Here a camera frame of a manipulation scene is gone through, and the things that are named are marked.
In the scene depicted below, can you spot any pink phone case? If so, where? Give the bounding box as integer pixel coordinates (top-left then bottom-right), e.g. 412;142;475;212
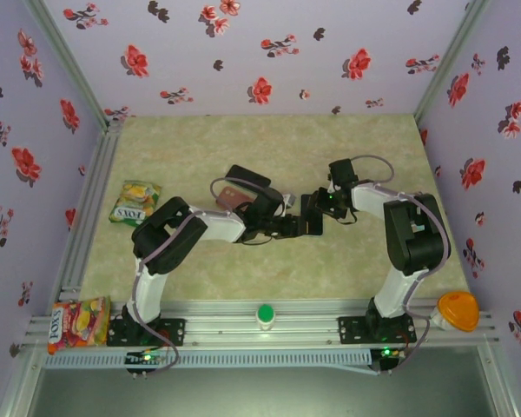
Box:
216;186;256;210

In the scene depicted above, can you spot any green push button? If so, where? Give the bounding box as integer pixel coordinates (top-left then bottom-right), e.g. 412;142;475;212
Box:
254;303;278;332

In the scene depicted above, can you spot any green yellow candy bag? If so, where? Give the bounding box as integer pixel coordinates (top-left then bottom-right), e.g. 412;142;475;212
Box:
108;180;163;228

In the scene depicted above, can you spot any controller board with green light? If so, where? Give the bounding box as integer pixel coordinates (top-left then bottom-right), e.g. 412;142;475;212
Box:
370;346;408;375
124;349;168;375

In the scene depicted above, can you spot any orange lidded container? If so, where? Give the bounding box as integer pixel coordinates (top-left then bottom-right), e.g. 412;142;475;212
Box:
431;291;480;334

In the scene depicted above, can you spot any red orange candy bag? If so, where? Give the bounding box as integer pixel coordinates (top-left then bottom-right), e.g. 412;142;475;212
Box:
46;295;113;356

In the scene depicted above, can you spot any grey right arm cable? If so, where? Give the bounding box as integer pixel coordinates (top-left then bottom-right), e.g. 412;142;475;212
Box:
346;154;452;377

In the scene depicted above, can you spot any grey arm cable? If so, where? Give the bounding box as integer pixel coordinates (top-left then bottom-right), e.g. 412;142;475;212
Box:
129;175;283;380
346;154;452;377

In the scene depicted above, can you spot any grey left arm cable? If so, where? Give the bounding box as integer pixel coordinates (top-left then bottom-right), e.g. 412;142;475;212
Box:
129;175;283;380

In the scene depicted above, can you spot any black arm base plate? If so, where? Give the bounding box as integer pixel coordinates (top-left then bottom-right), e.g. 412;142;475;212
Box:
337;315;418;346
107;315;188;348

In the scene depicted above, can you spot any wide aluminium frame rail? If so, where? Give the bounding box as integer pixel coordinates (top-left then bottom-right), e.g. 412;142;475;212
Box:
24;298;503;348

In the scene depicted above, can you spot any white slotted cable duct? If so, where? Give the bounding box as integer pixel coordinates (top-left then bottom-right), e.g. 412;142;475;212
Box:
42;349;373;371

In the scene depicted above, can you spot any aluminium side rail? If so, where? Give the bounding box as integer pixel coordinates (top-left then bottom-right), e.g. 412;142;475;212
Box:
59;120;123;303

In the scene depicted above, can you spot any aluminium corner post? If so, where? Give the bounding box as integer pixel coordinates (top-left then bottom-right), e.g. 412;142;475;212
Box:
413;0;491;125
22;0;114;128

